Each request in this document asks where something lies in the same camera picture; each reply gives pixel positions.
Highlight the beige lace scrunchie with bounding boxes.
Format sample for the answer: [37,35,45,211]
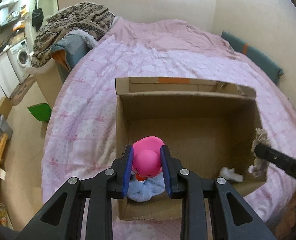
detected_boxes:
[249,128,271,178]

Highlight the white sock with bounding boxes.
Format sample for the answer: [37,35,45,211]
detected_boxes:
[219,167,244,183]

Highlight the light blue fluffy sock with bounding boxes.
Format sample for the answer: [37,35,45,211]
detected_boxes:
[127,172,165,202]

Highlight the pink rubber toy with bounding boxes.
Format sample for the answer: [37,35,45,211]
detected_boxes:
[132,136,164,181]

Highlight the pink patterned quilt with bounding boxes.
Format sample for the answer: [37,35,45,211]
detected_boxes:
[41,36,296,240]

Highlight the open cardboard box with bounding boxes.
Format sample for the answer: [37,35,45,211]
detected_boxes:
[114,76,268,222]

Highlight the teal cushion with orange stripe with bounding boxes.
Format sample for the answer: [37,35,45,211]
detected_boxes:
[221,31,284,85]

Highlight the grey trash bin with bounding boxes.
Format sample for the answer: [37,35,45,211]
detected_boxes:
[0,115,13,140]

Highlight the green object on floor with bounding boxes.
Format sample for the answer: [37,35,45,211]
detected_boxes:
[27,103,52,122]

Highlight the white kitchen cabinets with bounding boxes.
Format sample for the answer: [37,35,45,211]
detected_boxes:
[0,53,19,100]

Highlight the grey blue pillow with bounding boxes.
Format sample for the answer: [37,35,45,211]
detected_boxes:
[50,30,97,82]

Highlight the white washing machine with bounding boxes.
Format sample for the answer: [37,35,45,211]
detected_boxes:
[7,39,30,83]

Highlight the plain pink blanket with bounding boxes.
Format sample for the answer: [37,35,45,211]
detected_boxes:
[99,17,241,60]

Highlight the brown patterned knit blanket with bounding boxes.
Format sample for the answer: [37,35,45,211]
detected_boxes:
[31,1,115,68]

